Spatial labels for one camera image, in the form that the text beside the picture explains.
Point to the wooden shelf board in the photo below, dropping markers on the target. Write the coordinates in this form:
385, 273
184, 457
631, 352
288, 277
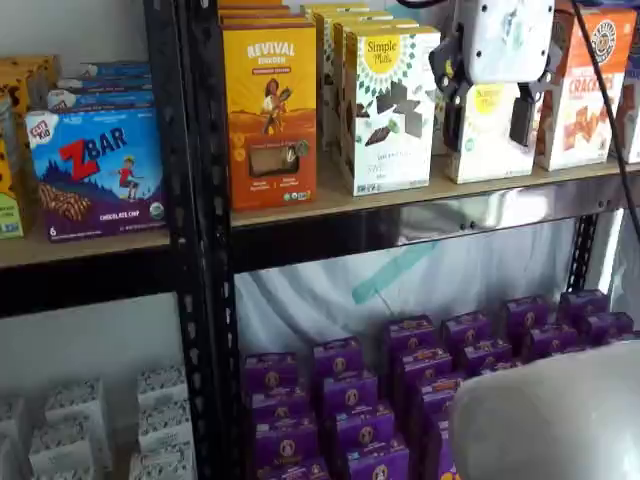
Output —
75, 247
330, 190

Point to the yellow chocolate chip box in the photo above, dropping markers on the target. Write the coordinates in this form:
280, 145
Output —
30, 75

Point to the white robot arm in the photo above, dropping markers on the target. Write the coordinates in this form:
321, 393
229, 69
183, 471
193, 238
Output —
550, 415

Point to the Simple Mills sweet thins box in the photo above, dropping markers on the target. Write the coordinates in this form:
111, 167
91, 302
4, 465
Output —
335, 6
392, 115
326, 75
339, 100

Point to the white patterned small box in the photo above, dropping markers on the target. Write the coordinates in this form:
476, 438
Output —
11, 417
65, 445
162, 462
162, 387
165, 425
60, 475
75, 402

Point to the orange white crackers box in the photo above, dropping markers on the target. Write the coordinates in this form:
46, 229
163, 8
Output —
580, 120

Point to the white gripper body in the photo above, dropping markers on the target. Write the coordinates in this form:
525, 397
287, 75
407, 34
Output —
505, 40

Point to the teal tape strip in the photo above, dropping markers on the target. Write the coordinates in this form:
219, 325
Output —
390, 272

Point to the orange Revival Einkorn box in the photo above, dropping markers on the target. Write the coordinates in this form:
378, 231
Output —
270, 115
265, 20

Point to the purple Annie's snack box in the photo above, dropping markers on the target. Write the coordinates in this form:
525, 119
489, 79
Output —
525, 317
377, 462
500, 367
425, 367
337, 357
467, 330
550, 340
350, 395
440, 445
607, 327
270, 372
435, 395
292, 471
410, 335
365, 430
582, 305
487, 355
280, 407
285, 440

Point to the yellow green snack box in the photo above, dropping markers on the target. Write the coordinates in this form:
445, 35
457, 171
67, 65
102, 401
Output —
7, 200

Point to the black metal shelf rack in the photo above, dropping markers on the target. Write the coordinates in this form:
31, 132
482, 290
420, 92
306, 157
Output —
167, 150
212, 200

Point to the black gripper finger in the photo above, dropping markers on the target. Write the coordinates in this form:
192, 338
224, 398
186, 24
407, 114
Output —
452, 75
521, 120

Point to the blue purple ZBar box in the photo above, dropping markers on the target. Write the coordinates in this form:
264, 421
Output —
110, 84
110, 99
95, 170
120, 69

